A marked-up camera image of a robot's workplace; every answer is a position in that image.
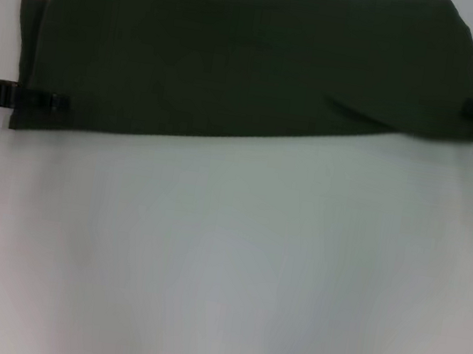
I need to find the dark green FREE t-shirt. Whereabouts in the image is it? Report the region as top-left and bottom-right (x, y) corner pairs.
(2, 0), (473, 199)

